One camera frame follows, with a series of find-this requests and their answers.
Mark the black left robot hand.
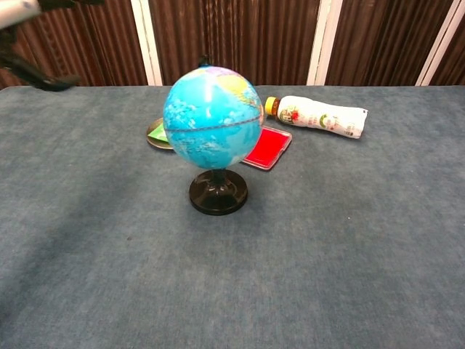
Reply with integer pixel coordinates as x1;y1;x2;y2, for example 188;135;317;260
0;0;106;92

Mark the blue world globe black stand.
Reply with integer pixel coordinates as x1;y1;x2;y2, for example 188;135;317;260
162;54;264;217

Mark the brown pleated screen panel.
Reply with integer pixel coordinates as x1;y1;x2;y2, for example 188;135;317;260
325;0;455;87
0;0;148;90
148;0;321;87
429;14;465;87

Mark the green paper packet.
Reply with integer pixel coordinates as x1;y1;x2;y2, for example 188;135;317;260
147;121;169;142

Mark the round metal plate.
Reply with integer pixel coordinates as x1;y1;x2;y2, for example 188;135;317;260
145;116;174;151

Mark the red ink pad clear case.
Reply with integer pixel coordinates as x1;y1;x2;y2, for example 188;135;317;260
241;125;294;172

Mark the blue felt table cloth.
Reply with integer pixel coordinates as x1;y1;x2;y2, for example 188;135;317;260
0;85;465;349

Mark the white plastic bottle yellow cap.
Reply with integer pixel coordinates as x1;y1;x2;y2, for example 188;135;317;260
264;95;368;140

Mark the white screen frame post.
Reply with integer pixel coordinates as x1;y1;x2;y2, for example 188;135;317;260
306;0;344;87
130;0;163;87
415;0;465;87

